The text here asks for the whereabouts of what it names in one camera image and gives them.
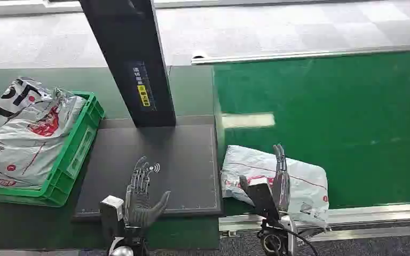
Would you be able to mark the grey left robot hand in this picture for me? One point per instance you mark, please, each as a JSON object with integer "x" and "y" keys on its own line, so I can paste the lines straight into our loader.
{"x": 139, "y": 210}

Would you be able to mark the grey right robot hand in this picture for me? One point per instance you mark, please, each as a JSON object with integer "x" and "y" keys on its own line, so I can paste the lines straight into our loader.
{"x": 281, "y": 183}

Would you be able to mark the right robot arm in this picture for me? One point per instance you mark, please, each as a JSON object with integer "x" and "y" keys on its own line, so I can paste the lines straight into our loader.
{"x": 279, "y": 238}

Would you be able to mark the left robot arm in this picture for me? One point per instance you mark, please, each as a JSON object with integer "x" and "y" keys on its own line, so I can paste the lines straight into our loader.
{"x": 129, "y": 244}

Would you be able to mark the grey parcel bag red line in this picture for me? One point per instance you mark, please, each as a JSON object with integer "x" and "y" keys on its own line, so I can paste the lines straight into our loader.
{"x": 307, "y": 187}

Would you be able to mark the dark weighing platform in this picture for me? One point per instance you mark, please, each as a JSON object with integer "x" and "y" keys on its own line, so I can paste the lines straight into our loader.
{"x": 187, "y": 169}

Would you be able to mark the green conveyor belt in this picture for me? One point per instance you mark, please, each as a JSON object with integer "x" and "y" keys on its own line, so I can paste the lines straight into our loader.
{"x": 332, "y": 123}

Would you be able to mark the green plastic crate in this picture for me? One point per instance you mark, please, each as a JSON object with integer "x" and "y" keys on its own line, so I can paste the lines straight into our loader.
{"x": 71, "y": 166}

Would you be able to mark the yellow warning label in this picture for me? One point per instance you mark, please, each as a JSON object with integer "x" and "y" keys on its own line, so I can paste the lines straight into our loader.
{"x": 143, "y": 95}

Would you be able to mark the grey parcel bag red print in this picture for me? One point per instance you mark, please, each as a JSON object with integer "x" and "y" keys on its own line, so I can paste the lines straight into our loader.
{"x": 24, "y": 148}

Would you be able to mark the grey parcel bag black print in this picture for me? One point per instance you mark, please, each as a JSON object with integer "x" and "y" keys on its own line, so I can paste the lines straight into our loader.
{"x": 14, "y": 97}

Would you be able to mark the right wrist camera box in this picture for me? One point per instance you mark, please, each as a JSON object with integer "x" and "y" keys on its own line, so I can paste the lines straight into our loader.
{"x": 261, "y": 199}

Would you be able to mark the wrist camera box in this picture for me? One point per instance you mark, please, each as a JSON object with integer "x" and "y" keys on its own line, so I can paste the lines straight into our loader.
{"x": 261, "y": 199}
{"x": 112, "y": 215}

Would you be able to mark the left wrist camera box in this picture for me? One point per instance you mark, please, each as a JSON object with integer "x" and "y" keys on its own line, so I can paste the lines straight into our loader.
{"x": 112, "y": 215}

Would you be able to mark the wide aluminium conveyor rail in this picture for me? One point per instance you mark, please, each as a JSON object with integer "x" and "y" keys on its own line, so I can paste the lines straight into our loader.
{"x": 374, "y": 215}

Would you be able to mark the thin aluminium conveyor rail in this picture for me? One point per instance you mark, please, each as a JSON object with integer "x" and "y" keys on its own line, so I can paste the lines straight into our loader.
{"x": 311, "y": 54}

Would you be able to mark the black scanner post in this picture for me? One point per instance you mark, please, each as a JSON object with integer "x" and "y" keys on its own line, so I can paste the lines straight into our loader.
{"x": 130, "y": 60}

